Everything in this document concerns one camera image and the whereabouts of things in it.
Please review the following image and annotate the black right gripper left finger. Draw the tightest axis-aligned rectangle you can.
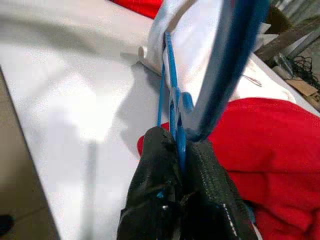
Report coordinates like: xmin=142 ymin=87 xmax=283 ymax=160
xmin=116 ymin=126 xmax=185 ymax=240

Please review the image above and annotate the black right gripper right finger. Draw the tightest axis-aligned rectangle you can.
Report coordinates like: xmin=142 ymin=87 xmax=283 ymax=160
xmin=182 ymin=139 xmax=258 ymax=240

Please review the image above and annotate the blue plastic clothes hanger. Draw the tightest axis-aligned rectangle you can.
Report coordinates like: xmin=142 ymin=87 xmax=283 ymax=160
xmin=156 ymin=0 xmax=272 ymax=177

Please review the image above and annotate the red polo shirt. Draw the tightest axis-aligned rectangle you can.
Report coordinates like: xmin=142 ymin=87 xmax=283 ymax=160
xmin=109 ymin=0 xmax=165 ymax=20

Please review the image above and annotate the red cotton garment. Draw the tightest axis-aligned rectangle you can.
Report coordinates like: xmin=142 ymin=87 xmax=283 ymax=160
xmin=136 ymin=97 xmax=320 ymax=240

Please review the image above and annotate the flat brown cardboard piece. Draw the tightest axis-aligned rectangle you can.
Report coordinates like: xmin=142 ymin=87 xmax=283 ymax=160
xmin=283 ymin=76 xmax=320 ymax=112

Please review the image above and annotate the white shirt with flag patches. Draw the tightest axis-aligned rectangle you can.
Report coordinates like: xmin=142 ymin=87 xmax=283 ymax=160
xmin=119 ymin=0 xmax=300 ymax=107

